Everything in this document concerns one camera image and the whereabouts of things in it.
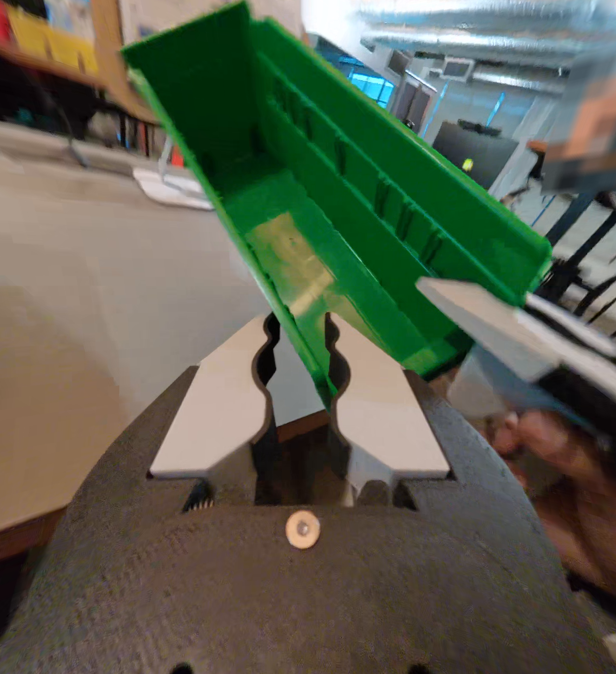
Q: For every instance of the dark metal desk frame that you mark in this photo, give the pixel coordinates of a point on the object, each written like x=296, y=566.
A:
x=592, y=252

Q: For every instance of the small yellow bin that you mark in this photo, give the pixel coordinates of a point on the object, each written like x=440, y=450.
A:
x=42, y=42
x=65, y=50
x=19, y=34
x=87, y=57

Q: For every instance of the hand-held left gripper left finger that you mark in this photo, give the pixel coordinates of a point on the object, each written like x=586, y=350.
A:
x=218, y=410

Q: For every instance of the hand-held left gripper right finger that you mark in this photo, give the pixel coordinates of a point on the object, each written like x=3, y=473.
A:
x=392, y=421

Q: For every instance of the silver ribbed duct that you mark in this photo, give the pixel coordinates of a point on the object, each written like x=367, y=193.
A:
x=471, y=23

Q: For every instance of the tall upright monitor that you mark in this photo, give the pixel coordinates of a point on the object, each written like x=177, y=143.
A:
x=418, y=108

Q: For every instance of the person's right hand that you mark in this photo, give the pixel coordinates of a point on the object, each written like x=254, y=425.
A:
x=576, y=500

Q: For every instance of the wide black monitor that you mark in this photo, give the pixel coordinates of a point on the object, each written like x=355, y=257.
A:
x=476, y=152

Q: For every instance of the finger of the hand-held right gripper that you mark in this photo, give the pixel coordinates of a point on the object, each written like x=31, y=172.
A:
x=492, y=326
x=576, y=329

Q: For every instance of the wooden document stand white base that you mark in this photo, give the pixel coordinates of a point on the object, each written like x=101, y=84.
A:
x=176, y=192

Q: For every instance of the green plastic bin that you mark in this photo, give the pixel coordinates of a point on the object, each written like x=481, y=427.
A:
x=297, y=174

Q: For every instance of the grey desk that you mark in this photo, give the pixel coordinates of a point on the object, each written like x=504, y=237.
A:
x=76, y=316

